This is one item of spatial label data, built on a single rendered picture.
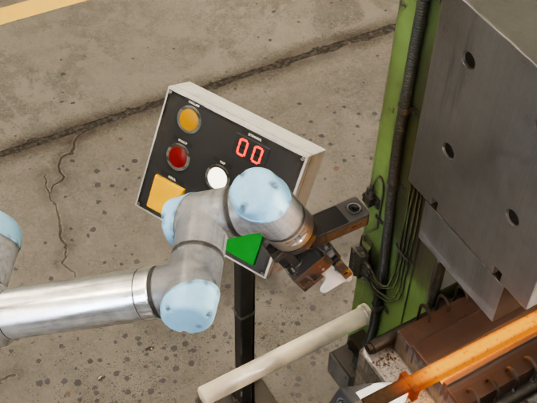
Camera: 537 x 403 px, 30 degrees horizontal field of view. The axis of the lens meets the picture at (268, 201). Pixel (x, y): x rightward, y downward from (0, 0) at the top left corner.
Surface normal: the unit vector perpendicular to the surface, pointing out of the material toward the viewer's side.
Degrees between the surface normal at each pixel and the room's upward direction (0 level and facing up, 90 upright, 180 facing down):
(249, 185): 27
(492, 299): 90
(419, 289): 90
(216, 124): 60
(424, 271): 90
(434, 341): 0
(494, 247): 90
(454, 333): 0
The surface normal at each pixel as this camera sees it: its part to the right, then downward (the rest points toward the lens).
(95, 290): -0.35, -0.42
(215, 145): -0.48, 0.22
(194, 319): -0.08, 0.76
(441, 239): -0.86, 0.38
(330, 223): 0.04, -0.68
